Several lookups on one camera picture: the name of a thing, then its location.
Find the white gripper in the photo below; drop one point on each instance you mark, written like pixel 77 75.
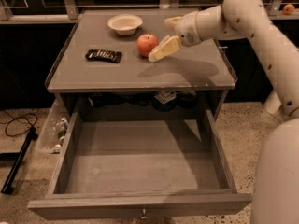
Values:
pixel 188 29

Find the red apple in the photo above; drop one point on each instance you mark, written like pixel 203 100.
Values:
pixel 146 43

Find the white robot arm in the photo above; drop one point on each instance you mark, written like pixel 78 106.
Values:
pixel 275 198

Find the grey cabinet with top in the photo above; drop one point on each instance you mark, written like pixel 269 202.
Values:
pixel 202 68

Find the dark items behind drawer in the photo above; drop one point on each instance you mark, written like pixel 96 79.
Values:
pixel 163 101

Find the open grey top drawer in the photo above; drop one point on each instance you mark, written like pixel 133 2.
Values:
pixel 171 168

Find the metal drawer knob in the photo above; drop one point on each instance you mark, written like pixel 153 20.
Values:
pixel 143 214

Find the white paper bowl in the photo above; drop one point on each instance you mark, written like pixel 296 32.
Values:
pixel 125 24

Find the black candy bar wrapper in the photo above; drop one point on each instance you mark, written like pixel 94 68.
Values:
pixel 103 55

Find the metal railing ledge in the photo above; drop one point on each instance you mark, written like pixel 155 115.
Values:
pixel 93 6

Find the clear plastic bin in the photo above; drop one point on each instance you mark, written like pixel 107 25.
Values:
pixel 53 132

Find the black floor stand bar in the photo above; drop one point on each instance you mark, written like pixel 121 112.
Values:
pixel 19 156

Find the white table leg post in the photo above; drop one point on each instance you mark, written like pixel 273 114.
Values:
pixel 272 103

